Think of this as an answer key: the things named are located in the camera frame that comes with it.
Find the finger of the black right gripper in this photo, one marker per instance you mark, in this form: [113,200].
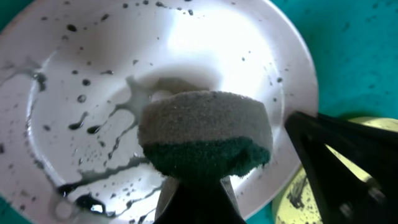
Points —
[340,196]

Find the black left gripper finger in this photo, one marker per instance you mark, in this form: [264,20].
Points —
[181,204]

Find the yellow green speckled plate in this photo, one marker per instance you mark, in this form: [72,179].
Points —
[296,203]

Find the teal grey sponge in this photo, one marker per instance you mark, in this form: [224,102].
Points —
[205,135]

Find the white speckled plate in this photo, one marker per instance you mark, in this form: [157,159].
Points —
[124,77]

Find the teal plastic tray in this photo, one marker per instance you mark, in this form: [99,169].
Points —
[351,56]

